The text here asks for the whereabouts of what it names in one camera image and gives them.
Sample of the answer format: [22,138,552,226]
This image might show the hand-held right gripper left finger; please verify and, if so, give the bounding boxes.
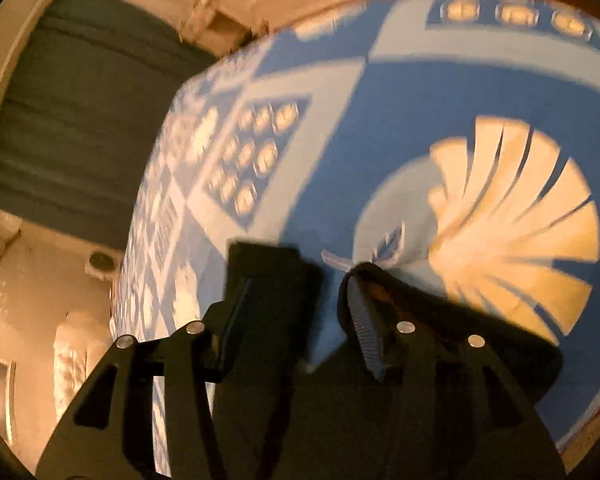
[35,242,309,480]

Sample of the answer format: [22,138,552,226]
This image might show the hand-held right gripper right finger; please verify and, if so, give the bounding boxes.
[339,265,567,480]

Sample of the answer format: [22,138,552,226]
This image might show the black pants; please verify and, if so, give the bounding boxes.
[280,260,566,480]

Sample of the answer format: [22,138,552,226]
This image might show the round dark device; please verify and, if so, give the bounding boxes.
[89,251,119,276]

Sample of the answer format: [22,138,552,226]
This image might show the silver tufted headboard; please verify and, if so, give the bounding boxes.
[52,310,113,413]

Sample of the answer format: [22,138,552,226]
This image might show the blue patterned bed sheet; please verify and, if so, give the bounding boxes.
[111,0,600,476]

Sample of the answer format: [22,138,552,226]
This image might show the dark green curtain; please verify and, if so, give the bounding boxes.
[0,0,221,252]

